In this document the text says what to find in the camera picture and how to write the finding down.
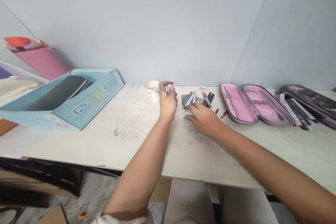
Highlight brown cardboard sheet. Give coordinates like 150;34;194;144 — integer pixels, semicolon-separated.
0;118;18;137

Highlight person's legs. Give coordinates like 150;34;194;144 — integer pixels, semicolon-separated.
162;178;276;224

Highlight white paper cup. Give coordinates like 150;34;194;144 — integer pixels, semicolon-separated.
145;80;162;103

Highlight white cloth bundle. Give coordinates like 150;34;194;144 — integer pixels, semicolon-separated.
0;75;43;105

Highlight pink-capped marker pen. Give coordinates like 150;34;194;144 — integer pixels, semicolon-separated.
201;90;212;108

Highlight light blue cardboard box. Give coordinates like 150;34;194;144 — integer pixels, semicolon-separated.
0;68;125;132

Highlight person's left hand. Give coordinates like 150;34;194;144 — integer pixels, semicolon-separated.
159;81;179;121

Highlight clear plastic rulers set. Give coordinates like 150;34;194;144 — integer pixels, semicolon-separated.
181;91;204;118

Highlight person's right hand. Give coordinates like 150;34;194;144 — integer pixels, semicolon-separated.
183;102;224;136

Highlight open pink-lined pencil case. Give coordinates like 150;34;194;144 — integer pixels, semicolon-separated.
219;83;296;126

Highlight dark patterned pencil case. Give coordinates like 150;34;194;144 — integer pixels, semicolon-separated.
278;84;336;131

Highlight pile of pens and rulers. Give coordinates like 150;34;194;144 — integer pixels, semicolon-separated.
274;91;320;132

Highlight brown cardboard piece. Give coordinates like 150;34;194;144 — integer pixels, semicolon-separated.
38;204;69;224

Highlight pink paper roll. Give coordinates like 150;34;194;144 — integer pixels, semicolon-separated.
3;37;69;82

